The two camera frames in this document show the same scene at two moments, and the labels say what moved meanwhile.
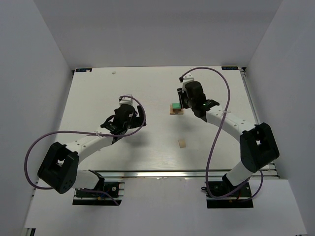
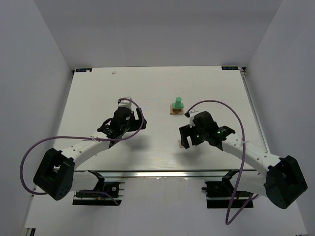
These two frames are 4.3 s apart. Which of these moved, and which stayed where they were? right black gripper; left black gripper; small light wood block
Moved: right black gripper
Stayed: left black gripper; small light wood block
